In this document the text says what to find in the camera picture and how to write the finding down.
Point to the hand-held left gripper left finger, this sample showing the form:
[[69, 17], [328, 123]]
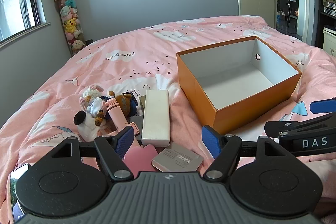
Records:
[[125, 140]]

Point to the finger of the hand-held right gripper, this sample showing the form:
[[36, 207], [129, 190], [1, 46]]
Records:
[[323, 106], [288, 126]]

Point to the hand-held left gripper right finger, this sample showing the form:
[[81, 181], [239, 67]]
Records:
[[210, 140]]

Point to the pink card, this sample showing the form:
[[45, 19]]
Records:
[[139, 158]]

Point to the pink handheld fan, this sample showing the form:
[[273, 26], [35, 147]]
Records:
[[116, 115]]

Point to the white rectangular box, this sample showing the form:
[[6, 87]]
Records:
[[156, 119]]

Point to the brown bear plush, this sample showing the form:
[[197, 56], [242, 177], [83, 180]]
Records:
[[123, 102]]

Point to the gold box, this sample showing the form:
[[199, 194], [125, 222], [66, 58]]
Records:
[[142, 106]]

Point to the white plush with black ear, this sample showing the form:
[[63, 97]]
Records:
[[86, 127]]

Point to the orange cardboard box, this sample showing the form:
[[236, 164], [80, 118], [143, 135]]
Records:
[[199, 87]]

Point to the knitted bunny doll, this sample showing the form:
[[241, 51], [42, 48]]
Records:
[[92, 92]]

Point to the houndstooth storage basket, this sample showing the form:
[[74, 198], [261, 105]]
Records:
[[331, 9]]

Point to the dark chair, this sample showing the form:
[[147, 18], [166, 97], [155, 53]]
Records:
[[292, 11]]

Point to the pink printed duvet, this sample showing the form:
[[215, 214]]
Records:
[[131, 37]]

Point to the small black object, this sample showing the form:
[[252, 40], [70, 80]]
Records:
[[89, 41]]

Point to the smartphone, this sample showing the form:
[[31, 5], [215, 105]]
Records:
[[15, 182]]

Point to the clear tube of plush toys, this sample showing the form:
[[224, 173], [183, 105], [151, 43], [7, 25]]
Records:
[[70, 24]]

